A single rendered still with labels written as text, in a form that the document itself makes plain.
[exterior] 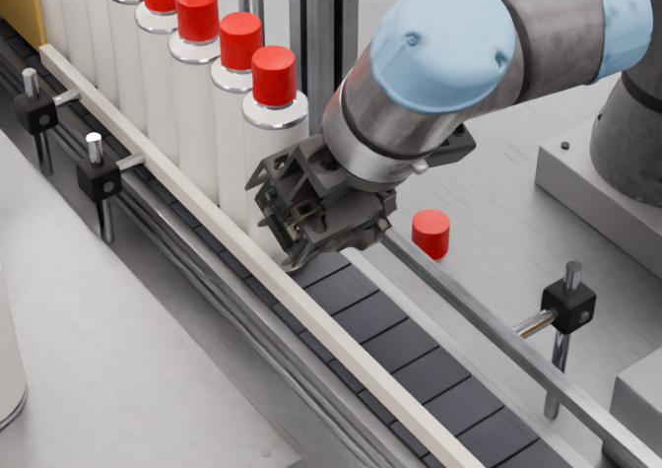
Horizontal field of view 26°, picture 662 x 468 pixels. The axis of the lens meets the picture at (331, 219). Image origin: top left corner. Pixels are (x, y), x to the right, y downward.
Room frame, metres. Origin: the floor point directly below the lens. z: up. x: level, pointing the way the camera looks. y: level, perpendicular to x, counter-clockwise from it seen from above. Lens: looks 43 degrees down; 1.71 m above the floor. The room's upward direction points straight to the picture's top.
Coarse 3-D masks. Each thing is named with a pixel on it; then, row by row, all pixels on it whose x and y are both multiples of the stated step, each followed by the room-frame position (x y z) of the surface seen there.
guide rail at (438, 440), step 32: (64, 64) 1.09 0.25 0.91; (96, 96) 1.04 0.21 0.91; (128, 128) 0.99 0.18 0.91; (160, 160) 0.95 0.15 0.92; (192, 192) 0.91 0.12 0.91; (224, 224) 0.87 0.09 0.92; (256, 256) 0.83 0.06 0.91; (288, 288) 0.79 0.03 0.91; (320, 320) 0.76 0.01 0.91; (352, 352) 0.73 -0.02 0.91; (384, 384) 0.69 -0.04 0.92; (416, 416) 0.66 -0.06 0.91; (448, 448) 0.63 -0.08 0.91
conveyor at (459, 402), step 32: (0, 32) 1.19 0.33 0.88; (32, 64) 1.13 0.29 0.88; (96, 128) 1.04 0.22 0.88; (160, 192) 0.95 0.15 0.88; (192, 224) 0.90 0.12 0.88; (224, 256) 0.86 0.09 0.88; (320, 256) 0.86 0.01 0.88; (256, 288) 0.83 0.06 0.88; (320, 288) 0.83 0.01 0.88; (352, 288) 0.83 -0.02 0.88; (288, 320) 0.79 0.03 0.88; (352, 320) 0.79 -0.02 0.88; (384, 320) 0.79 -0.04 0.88; (320, 352) 0.76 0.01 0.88; (384, 352) 0.76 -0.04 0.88; (416, 352) 0.76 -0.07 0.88; (352, 384) 0.72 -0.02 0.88; (416, 384) 0.72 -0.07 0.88; (448, 384) 0.72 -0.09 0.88; (480, 384) 0.72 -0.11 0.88; (384, 416) 0.69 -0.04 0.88; (448, 416) 0.69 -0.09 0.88; (480, 416) 0.69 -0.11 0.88; (512, 416) 0.69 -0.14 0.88; (416, 448) 0.66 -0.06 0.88; (480, 448) 0.66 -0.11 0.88; (512, 448) 0.66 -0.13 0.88; (544, 448) 0.66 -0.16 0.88
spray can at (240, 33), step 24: (240, 24) 0.91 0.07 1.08; (240, 48) 0.89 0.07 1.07; (216, 72) 0.90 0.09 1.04; (240, 72) 0.89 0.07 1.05; (216, 96) 0.89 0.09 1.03; (240, 96) 0.88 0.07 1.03; (216, 120) 0.90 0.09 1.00; (240, 120) 0.88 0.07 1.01; (216, 144) 0.90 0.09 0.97; (240, 144) 0.88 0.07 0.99; (240, 168) 0.88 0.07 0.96; (240, 192) 0.88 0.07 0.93; (240, 216) 0.88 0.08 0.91
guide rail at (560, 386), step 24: (384, 240) 0.80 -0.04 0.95; (408, 240) 0.80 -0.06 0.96; (408, 264) 0.78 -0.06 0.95; (432, 264) 0.77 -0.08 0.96; (432, 288) 0.76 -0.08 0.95; (456, 288) 0.75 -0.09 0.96; (480, 312) 0.72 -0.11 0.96; (504, 336) 0.70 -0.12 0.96; (528, 360) 0.68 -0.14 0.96; (552, 384) 0.65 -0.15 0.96; (576, 408) 0.64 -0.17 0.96; (600, 408) 0.63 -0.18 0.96; (600, 432) 0.62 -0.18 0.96; (624, 432) 0.61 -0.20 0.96; (624, 456) 0.60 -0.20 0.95; (648, 456) 0.59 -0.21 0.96
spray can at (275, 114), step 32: (256, 64) 0.86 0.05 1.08; (288, 64) 0.86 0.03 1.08; (256, 96) 0.86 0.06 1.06; (288, 96) 0.85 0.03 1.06; (256, 128) 0.84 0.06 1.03; (288, 128) 0.84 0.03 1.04; (256, 160) 0.84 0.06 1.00; (256, 192) 0.85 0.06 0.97; (256, 224) 0.85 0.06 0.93; (288, 256) 0.84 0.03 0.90
